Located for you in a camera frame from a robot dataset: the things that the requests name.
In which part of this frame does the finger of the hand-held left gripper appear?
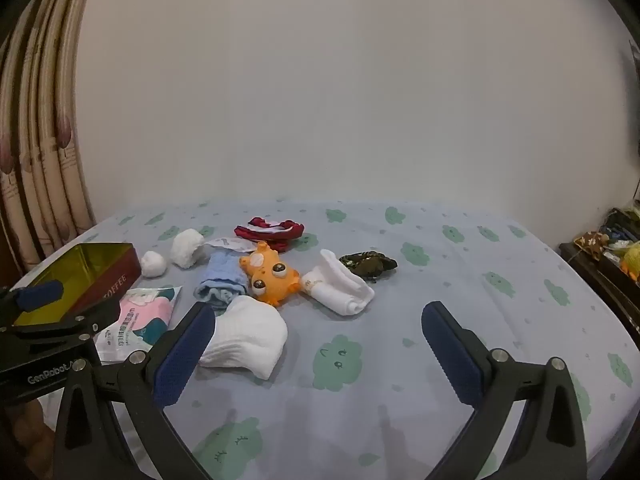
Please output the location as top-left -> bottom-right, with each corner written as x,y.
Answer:
10,301 -> 124,341
0,280 -> 65,313

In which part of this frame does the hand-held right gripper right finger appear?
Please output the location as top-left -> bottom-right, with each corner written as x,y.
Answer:
421,301 -> 588,480

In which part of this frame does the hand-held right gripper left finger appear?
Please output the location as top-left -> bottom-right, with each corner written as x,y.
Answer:
52,302 -> 217,480

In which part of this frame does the pink and white tissue packet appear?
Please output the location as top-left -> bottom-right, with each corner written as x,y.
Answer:
94,286 -> 183,363

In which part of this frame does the red tin box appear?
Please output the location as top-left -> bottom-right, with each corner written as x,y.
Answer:
10,242 -> 142,328

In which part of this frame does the white sock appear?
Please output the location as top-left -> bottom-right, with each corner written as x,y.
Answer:
198,295 -> 288,380

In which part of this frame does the white cotton ball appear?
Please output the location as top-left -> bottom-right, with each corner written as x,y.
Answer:
140,251 -> 167,278

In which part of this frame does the light blue sock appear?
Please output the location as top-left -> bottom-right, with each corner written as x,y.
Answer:
194,251 -> 249,306

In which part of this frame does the white fluffy cloth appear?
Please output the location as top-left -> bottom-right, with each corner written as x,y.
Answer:
171,228 -> 208,271

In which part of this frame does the orange big-eyed squeeze toy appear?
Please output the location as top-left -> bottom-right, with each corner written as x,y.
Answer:
238,241 -> 302,307

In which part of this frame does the dark green sequin scrunchie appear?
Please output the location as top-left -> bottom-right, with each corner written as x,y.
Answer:
339,250 -> 398,278

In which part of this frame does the white towel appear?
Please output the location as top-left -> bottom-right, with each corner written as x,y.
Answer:
301,249 -> 376,317

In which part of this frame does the person's left forearm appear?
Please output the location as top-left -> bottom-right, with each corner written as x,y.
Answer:
0,400 -> 58,480

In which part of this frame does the small white sachet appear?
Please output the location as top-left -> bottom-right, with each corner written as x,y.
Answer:
204,236 -> 257,253

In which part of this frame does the red and white cloth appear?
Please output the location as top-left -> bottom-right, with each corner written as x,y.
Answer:
234,216 -> 306,253

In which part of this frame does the beige striped curtain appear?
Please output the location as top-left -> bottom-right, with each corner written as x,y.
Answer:
0,0 -> 98,281

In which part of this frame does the dark wooden cabinet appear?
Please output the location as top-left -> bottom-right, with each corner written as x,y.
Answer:
558,242 -> 640,333

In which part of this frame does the brown patterned cloth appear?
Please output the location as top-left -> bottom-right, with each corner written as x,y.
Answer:
574,230 -> 611,261

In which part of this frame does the yellow plush toy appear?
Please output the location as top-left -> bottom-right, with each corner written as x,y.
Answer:
620,240 -> 640,281

